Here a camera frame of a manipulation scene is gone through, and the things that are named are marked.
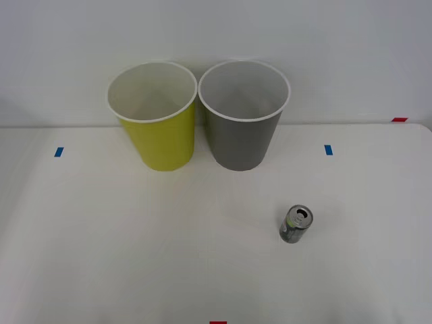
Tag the dark can with green print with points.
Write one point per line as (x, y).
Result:
(293, 229)

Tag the grey plastic waste bin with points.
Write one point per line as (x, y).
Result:
(239, 145)

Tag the yellow-green plastic waste bin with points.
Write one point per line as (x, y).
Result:
(165, 145)

